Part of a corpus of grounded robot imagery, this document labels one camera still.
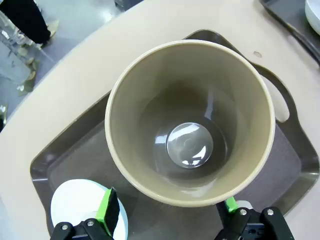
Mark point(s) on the dark brown plastic tray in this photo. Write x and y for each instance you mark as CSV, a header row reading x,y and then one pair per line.
x,y
287,15
82,150

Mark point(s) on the light blue bowl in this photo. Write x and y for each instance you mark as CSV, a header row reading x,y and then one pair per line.
x,y
75,200

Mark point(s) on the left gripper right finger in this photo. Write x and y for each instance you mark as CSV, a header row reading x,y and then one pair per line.
x,y
240,220

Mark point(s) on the tall tan cup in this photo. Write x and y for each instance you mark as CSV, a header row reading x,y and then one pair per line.
x,y
140,100

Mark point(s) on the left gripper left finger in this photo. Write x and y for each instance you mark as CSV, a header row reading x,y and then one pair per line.
x,y
110,210

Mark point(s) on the grey bowl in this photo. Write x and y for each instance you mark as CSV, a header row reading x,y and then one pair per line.
x,y
313,15

